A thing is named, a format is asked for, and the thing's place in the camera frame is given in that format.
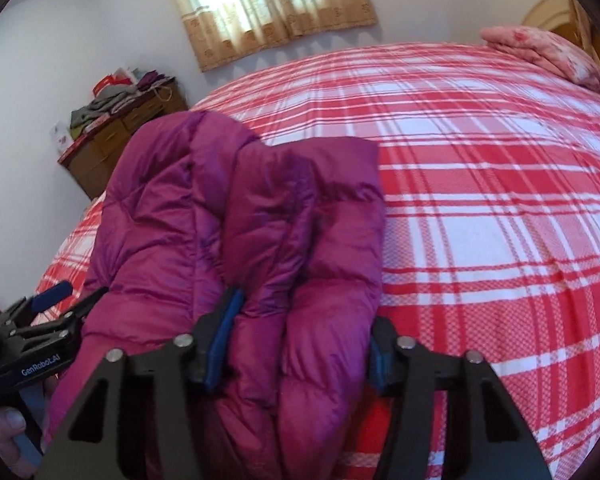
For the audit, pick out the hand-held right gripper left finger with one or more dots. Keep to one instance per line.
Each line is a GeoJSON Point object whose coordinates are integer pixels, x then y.
{"type": "Point", "coordinates": [225, 340]}

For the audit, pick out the wooden arched headboard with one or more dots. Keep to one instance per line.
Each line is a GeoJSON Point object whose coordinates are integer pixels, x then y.
{"type": "Point", "coordinates": [555, 12]}

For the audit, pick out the purple folded clothes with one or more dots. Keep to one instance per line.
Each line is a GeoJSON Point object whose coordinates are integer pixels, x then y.
{"type": "Point", "coordinates": [152, 80]}

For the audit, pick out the pink floral pillow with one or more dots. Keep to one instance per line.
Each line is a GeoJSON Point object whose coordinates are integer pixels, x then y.
{"type": "Point", "coordinates": [545, 50]}

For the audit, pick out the purple puffer jacket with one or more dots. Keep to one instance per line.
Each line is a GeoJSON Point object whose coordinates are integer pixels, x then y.
{"type": "Point", "coordinates": [180, 220]}

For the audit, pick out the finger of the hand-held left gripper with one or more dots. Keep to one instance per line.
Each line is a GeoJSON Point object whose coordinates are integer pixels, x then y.
{"type": "Point", "coordinates": [50, 297]}
{"type": "Point", "coordinates": [75, 317]}

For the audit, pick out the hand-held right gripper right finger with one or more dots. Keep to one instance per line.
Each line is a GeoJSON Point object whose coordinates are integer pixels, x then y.
{"type": "Point", "coordinates": [377, 365]}

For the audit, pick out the beige patterned window curtain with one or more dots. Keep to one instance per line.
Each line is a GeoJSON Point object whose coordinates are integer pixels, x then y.
{"type": "Point", "coordinates": [280, 5]}

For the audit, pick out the person's left hand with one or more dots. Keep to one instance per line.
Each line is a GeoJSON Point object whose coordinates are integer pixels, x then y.
{"type": "Point", "coordinates": [2, 435]}

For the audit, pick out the bed with red plaid sheet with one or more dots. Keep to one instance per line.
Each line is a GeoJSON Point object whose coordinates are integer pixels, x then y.
{"type": "Point", "coordinates": [480, 210]}

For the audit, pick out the white printed bag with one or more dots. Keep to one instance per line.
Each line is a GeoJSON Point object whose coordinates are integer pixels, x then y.
{"type": "Point", "coordinates": [61, 137]}

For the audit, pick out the grey folded clothes pile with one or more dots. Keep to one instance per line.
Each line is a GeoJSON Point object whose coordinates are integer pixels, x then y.
{"type": "Point", "coordinates": [105, 105]}

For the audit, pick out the brown wooden cabinet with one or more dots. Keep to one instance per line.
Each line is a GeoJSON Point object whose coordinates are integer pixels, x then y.
{"type": "Point", "coordinates": [105, 150]}

